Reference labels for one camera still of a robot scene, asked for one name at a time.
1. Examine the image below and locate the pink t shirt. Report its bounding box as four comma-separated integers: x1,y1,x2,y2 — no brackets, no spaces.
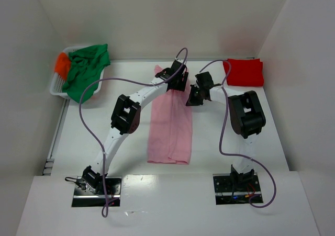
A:
147,80,193,165

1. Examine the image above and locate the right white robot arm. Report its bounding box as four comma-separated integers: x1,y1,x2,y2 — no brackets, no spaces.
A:
186,72,266,189

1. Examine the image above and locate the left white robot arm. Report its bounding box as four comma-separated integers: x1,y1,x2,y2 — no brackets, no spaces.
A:
82,58,188,194

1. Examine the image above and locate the folded red t shirt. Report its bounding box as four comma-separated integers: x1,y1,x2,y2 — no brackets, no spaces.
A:
223,59,264,87

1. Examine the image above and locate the green t shirt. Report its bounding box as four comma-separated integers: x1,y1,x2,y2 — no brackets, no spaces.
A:
62,44,110,103

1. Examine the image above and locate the orange t shirt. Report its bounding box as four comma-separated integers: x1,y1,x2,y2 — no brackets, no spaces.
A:
54,52,71,81

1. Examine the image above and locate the white plastic basket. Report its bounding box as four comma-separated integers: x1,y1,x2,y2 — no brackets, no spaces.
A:
50,46,104,99

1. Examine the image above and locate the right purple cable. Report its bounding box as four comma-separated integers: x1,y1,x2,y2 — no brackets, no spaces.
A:
199,60,277,208

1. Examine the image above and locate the purple cable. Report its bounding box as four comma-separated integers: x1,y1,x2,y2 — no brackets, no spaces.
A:
199,60,277,208
79,47,188,218

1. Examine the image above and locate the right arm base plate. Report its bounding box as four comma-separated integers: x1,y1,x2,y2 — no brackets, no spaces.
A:
213,174,263,205

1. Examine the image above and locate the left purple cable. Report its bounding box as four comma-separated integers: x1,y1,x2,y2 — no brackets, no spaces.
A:
79,47,188,218

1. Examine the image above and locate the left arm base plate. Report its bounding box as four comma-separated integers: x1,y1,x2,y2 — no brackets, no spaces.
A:
68,177,122,208

